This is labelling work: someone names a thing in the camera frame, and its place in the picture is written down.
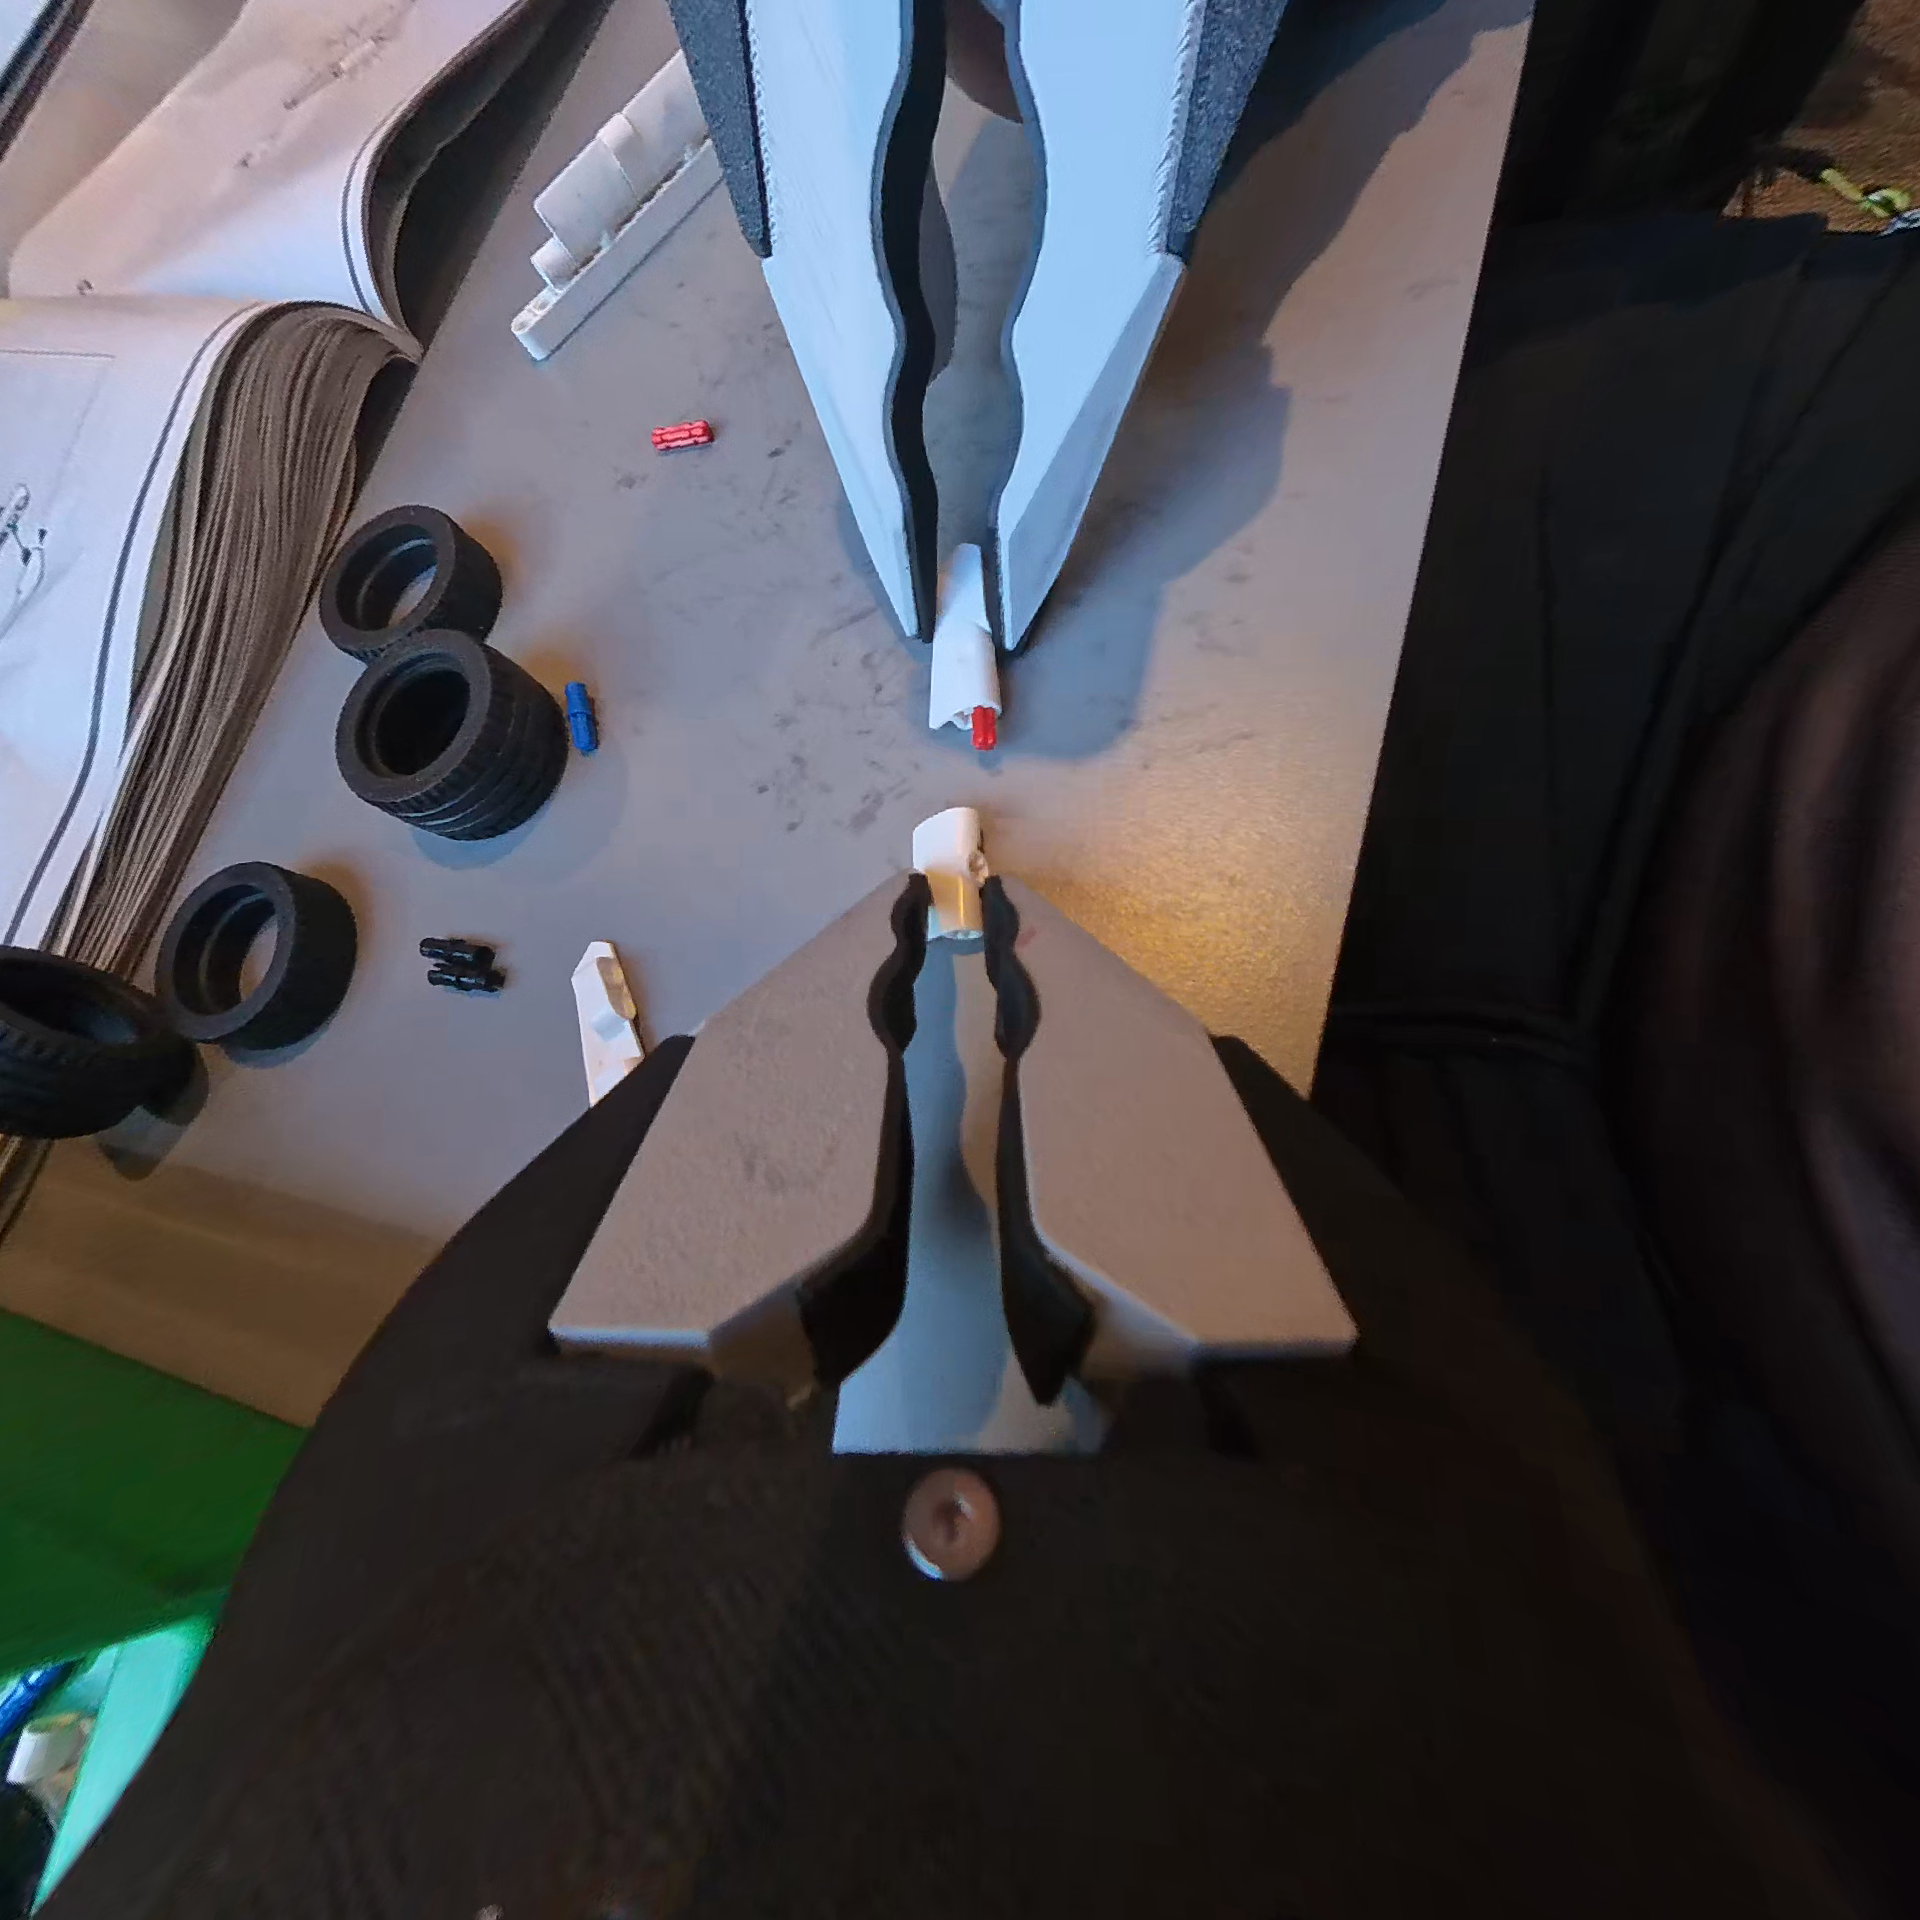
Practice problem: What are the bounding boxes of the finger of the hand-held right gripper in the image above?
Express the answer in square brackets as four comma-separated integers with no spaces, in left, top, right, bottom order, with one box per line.
[994,0,1197,657]
[748,0,945,644]

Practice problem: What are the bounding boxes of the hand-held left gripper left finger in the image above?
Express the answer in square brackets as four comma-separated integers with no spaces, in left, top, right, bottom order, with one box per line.
[546,874,924,1393]

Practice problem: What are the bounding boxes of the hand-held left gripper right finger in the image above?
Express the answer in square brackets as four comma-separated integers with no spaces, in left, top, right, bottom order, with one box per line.
[978,879,1360,1404]

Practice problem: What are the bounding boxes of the white stepped brick assembly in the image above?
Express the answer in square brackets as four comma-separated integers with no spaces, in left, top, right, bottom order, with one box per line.
[509,54,728,362]

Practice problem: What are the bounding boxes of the small white toy connector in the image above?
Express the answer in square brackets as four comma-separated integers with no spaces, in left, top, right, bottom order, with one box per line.
[911,808,992,945]

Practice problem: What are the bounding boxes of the white toy brick piece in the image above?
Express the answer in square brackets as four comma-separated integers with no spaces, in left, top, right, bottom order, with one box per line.
[928,545,1009,737]
[569,939,652,1108]

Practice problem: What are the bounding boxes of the green plastic bin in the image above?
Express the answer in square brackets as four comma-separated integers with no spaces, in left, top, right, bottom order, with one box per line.
[0,1305,312,1920]

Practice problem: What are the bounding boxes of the grey desk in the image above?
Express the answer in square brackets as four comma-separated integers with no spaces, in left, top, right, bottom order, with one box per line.
[0,0,1532,1457]

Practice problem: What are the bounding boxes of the black rubber toy tire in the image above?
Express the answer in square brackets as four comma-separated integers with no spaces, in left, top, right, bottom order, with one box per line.
[154,863,359,1050]
[0,948,195,1139]
[335,632,569,841]
[320,505,506,664]

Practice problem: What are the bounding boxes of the person's legs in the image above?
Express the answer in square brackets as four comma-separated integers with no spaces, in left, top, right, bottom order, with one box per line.
[1312,211,1920,1801]

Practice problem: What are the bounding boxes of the person's torso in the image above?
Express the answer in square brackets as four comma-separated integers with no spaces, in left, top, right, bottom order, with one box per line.
[1641,547,1920,1578]

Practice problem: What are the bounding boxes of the open instruction book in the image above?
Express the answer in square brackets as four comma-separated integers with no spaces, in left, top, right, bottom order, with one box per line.
[0,0,601,1203]

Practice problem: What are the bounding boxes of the white curved toy arch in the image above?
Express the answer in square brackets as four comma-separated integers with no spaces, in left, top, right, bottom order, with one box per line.
[8,1710,96,1826]

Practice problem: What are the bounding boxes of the green yellow cord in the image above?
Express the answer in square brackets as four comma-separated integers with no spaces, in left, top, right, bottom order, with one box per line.
[1813,163,1920,236]

